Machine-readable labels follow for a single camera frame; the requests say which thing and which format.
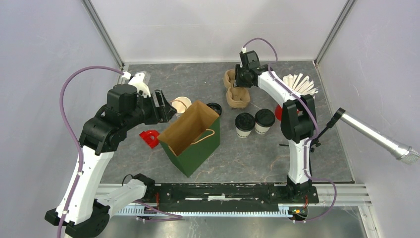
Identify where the single white paper cup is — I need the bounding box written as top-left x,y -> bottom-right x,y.
255,123 -> 270,135

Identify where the stack of cardboard cup carriers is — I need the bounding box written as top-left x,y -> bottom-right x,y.
223,69 -> 251,109

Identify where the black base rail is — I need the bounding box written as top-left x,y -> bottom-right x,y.
141,182 -> 319,212

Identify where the silver microphone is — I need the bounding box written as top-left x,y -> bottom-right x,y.
333,108 -> 420,165

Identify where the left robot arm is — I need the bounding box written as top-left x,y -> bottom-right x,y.
45,84 -> 176,238

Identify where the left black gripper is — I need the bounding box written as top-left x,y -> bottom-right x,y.
123,88 -> 177,130

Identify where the single black lid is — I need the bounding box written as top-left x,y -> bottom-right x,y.
255,109 -> 276,127

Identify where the green paper bag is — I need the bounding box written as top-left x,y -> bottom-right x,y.
157,101 -> 220,178

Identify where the stack of black lids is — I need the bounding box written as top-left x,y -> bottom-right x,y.
207,102 -> 222,116

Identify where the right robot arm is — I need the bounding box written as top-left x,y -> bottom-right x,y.
233,49 -> 318,202

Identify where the red cup holder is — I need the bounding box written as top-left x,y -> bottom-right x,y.
274,105 -> 283,121

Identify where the stack of white paper cups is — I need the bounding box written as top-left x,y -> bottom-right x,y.
171,96 -> 192,118

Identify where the red D-shaped object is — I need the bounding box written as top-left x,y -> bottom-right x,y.
139,130 -> 159,149

